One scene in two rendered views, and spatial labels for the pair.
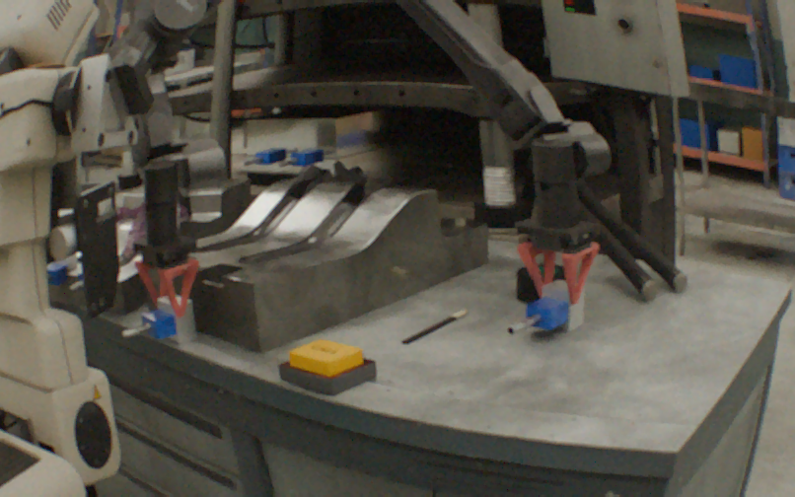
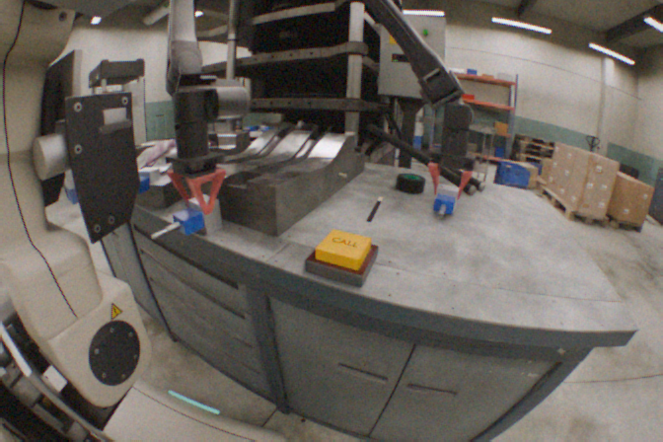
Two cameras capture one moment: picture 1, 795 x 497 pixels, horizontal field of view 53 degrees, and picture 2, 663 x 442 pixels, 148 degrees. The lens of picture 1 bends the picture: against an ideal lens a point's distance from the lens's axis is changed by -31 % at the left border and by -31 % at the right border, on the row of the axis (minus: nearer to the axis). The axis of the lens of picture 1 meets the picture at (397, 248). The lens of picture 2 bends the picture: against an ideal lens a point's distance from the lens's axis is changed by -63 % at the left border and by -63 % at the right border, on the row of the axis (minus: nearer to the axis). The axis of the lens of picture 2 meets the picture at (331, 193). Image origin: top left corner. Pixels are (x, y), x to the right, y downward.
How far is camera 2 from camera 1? 0.93 m
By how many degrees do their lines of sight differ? 16
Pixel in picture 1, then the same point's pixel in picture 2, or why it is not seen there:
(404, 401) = (421, 288)
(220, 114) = not seen: hidden behind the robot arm
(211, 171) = (237, 101)
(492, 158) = (350, 128)
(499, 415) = (503, 300)
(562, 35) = (388, 74)
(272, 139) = (254, 121)
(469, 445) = (493, 333)
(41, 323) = (17, 265)
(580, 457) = (579, 338)
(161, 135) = (190, 67)
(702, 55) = not seen: hidden behind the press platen
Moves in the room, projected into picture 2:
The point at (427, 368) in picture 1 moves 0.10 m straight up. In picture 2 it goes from (402, 245) to (411, 187)
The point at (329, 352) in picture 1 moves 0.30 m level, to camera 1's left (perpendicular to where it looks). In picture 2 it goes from (351, 245) to (132, 256)
